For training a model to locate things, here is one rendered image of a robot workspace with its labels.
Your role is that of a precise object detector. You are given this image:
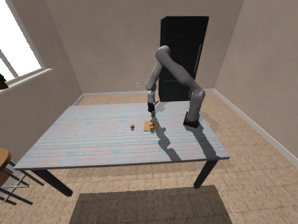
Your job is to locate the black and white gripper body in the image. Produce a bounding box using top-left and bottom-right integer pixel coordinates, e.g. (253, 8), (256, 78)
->
(148, 98), (159, 112)

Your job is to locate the tan flat mat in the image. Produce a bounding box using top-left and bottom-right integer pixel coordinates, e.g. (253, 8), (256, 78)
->
(144, 121), (158, 131)

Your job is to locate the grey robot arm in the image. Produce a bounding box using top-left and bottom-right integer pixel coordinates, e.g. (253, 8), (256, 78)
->
(146, 45), (205, 122)

